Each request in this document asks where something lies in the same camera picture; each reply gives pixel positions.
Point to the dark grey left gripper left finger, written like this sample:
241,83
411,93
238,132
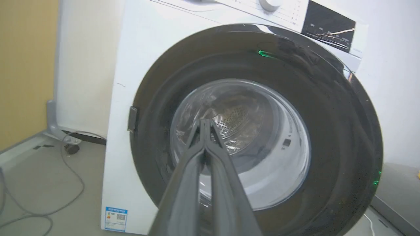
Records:
183,196

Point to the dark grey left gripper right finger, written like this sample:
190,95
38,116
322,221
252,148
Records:
229,196

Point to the round black washing machine door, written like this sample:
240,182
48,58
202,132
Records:
328,137

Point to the white front-load washing machine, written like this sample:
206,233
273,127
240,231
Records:
144,65

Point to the blue energy label sticker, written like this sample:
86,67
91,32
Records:
115,219

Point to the grey partition foot with caster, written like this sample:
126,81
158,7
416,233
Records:
59,127

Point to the white partition panel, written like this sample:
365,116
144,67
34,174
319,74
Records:
88,65

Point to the black display control panel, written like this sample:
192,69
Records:
327,26

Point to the white round control dial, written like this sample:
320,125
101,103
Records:
269,4

